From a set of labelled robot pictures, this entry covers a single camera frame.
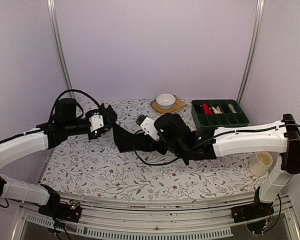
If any black striped underwear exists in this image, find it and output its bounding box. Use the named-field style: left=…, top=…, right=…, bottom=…
left=112, top=123, right=168, bottom=155

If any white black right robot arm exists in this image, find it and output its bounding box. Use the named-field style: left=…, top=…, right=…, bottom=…
left=141, top=113, right=300, bottom=223

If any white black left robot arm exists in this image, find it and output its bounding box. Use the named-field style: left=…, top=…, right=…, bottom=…
left=0, top=98, right=117, bottom=217

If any dark navy underwear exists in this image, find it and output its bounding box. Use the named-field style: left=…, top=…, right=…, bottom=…
left=99, top=103, right=118, bottom=128

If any woven straw mat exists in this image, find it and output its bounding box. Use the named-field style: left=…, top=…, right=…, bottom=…
left=150, top=95, right=187, bottom=115

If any white ceramic bowl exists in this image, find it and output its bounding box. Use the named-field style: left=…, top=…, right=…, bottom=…
left=155, top=93, right=176, bottom=109

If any green compartment organizer box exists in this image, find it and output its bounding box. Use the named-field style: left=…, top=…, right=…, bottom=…
left=191, top=99, right=250, bottom=129

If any red rolled cloth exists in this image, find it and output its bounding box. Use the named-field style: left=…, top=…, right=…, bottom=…
left=202, top=103, right=213, bottom=115

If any beige rolled cloth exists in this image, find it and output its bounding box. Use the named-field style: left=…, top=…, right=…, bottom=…
left=211, top=106, right=223, bottom=114

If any floral tablecloth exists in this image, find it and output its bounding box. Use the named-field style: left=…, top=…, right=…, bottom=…
left=38, top=98, right=271, bottom=201

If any cream plastic cup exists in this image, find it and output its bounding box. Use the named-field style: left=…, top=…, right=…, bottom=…
left=248, top=152, right=273, bottom=177

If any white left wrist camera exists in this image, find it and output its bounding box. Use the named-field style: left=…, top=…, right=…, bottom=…
left=89, top=113, right=104, bottom=132

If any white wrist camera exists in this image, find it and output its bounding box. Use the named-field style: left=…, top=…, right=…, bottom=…
left=89, top=113, right=104, bottom=132
left=135, top=114, right=160, bottom=142

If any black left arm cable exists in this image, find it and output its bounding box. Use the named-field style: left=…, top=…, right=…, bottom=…
left=46, top=89, right=101, bottom=126

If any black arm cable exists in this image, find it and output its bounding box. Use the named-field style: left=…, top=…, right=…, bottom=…
left=132, top=119, right=300, bottom=166
left=46, top=89, right=101, bottom=126

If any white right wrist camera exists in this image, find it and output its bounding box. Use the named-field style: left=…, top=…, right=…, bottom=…
left=135, top=114, right=160, bottom=142

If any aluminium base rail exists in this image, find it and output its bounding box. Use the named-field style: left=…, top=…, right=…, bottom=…
left=11, top=193, right=300, bottom=240

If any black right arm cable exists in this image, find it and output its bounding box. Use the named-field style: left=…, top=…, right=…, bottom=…
left=132, top=119, right=300, bottom=166

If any left aluminium frame post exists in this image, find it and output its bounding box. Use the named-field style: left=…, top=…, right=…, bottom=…
left=46, top=0, right=73, bottom=90

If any aluminium frame post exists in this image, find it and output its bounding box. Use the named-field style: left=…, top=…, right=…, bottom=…
left=236, top=0, right=265, bottom=105
left=46, top=0, right=73, bottom=90

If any right aluminium frame post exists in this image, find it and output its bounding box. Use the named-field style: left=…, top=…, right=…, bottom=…
left=236, top=0, right=265, bottom=105

